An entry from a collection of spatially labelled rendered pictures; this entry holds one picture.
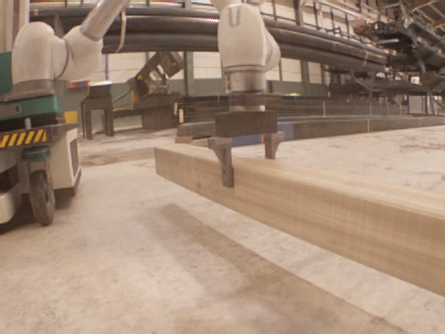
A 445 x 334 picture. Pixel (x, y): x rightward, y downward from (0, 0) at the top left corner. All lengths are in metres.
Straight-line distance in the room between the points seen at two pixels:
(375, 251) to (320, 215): 0.11
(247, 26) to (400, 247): 0.49
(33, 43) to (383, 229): 1.04
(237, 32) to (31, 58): 0.68
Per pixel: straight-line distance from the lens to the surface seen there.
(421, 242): 0.38
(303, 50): 4.02
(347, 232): 0.43
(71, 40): 1.14
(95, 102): 5.38
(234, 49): 0.62
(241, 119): 0.61
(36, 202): 0.96
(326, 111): 5.01
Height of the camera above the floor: 0.32
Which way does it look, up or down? 11 degrees down
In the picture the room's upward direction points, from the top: 3 degrees counter-clockwise
